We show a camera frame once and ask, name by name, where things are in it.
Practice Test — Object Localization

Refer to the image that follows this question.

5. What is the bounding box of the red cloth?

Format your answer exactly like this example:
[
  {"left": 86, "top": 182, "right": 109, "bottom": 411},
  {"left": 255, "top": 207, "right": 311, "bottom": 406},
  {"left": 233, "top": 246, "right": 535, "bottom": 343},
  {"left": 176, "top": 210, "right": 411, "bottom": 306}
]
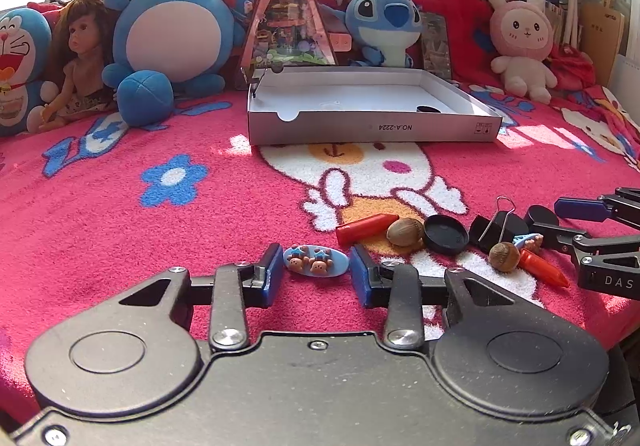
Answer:
[{"left": 550, "top": 44, "right": 598, "bottom": 92}]

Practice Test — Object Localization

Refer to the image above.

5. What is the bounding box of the white cardboard box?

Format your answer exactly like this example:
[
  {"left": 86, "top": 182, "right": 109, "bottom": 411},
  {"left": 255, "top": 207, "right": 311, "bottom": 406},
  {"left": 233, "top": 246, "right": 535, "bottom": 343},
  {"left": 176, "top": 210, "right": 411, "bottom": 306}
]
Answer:
[{"left": 246, "top": 66, "right": 503, "bottom": 147}]

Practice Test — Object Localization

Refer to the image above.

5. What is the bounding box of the black smartphone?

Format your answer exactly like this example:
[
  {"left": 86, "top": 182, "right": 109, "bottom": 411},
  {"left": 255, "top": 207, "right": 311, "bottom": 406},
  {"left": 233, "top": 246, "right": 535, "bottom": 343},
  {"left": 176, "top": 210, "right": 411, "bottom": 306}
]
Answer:
[{"left": 419, "top": 11, "right": 453, "bottom": 80}]

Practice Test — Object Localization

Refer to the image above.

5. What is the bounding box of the pink bunny plush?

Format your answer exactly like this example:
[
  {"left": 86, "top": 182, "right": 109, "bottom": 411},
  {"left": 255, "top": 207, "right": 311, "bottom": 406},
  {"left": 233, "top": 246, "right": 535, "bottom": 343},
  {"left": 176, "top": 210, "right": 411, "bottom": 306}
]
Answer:
[{"left": 484, "top": 0, "right": 558, "bottom": 102}]

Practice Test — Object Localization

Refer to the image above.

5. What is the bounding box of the round blue mouse plush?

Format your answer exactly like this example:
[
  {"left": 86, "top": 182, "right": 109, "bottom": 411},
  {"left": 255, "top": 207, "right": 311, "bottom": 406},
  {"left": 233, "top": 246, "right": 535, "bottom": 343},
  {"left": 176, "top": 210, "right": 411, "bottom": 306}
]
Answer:
[{"left": 101, "top": 0, "right": 256, "bottom": 127}]

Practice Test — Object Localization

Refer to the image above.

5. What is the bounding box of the pink triangular miniature house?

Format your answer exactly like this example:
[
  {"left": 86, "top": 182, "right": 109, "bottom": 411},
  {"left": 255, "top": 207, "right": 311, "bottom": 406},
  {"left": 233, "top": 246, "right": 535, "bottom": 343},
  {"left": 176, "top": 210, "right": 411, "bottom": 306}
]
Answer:
[{"left": 240, "top": 0, "right": 341, "bottom": 87}]

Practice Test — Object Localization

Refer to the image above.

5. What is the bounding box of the red crayon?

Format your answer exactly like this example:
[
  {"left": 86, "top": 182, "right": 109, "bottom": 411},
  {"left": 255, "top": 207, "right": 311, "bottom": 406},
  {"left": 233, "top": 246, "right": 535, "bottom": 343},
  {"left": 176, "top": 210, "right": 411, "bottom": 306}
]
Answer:
[
  {"left": 517, "top": 249, "right": 571, "bottom": 289},
  {"left": 335, "top": 213, "right": 401, "bottom": 245}
]

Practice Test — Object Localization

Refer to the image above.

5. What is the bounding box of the brown haired doll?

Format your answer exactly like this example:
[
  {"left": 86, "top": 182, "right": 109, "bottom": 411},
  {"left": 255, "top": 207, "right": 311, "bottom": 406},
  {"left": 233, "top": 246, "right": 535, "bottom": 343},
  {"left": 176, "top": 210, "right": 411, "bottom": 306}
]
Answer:
[{"left": 40, "top": 0, "right": 121, "bottom": 132}]

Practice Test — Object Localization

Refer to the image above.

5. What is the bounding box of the pink printed blanket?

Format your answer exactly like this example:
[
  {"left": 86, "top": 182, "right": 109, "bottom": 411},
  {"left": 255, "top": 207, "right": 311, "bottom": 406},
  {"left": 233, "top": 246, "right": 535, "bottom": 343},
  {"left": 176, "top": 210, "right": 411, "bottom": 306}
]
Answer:
[{"left": 0, "top": 76, "right": 640, "bottom": 377}]

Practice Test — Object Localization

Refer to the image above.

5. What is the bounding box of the blue bear hair clip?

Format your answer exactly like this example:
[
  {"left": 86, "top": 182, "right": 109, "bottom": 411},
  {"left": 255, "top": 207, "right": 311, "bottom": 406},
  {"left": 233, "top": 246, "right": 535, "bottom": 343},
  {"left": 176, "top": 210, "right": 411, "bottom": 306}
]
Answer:
[{"left": 283, "top": 244, "right": 349, "bottom": 278}]

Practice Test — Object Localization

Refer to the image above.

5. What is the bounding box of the brown walnut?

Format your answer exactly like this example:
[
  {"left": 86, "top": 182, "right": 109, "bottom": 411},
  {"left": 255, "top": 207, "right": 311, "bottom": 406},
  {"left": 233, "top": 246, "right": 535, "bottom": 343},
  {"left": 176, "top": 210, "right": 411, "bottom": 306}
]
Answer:
[
  {"left": 488, "top": 242, "right": 522, "bottom": 273},
  {"left": 386, "top": 217, "right": 426, "bottom": 247}
]

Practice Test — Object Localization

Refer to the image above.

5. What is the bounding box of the small blue hair clip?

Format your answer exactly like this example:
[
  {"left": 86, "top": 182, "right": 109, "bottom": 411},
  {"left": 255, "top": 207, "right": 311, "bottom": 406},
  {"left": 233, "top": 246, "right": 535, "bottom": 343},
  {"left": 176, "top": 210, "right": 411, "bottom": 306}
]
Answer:
[{"left": 511, "top": 232, "right": 545, "bottom": 249}]

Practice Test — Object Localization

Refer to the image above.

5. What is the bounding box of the blue robot cat plush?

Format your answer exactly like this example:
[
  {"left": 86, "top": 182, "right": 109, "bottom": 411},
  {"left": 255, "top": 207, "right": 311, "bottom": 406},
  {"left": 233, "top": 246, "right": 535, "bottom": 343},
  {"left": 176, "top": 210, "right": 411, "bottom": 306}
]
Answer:
[{"left": 0, "top": 6, "right": 61, "bottom": 137}]

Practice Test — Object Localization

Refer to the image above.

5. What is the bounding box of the black binder clip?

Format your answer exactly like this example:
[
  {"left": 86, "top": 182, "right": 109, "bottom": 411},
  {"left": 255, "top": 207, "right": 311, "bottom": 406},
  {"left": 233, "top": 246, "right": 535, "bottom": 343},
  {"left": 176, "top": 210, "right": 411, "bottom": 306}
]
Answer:
[{"left": 469, "top": 196, "right": 531, "bottom": 254}]

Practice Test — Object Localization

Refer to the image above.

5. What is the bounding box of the wooden board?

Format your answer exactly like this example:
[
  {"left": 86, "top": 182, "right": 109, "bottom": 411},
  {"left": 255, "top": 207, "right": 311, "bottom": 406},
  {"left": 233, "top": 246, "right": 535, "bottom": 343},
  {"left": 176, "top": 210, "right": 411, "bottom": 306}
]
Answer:
[{"left": 580, "top": 1, "right": 626, "bottom": 87}]

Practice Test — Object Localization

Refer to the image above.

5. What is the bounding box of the blue alien plush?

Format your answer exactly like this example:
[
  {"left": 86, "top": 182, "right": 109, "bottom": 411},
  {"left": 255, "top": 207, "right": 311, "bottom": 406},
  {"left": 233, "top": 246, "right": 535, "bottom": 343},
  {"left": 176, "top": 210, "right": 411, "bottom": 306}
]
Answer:
[{"left": 320, "top": 0, "right": 426, "bottom": 68}]

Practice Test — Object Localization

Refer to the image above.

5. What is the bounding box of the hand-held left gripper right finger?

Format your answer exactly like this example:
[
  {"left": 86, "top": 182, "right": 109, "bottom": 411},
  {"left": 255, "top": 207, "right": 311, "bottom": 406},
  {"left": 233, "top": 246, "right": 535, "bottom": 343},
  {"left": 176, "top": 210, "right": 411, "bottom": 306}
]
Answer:
[{"left": 349, "top": 245, "right": 546, "bottom": 351}]

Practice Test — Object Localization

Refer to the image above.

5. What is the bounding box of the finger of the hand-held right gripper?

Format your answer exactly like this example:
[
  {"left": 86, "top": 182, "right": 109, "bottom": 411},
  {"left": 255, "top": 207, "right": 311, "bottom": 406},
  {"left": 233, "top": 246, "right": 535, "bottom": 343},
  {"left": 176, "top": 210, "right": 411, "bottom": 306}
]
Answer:
[
  {"left": 554, "top": 186, "right": 640, "bottom": 232},
  {"left": 524, "top": 205, "right": 640, "bottom": 262}
]

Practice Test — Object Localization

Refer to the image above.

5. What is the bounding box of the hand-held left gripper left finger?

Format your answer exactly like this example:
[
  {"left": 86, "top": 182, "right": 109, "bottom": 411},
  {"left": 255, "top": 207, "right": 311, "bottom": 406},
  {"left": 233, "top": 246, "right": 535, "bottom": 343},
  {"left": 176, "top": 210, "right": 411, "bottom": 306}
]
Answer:
[{"left": 117, "top": 243, "right": 286, "bottom": 352}]

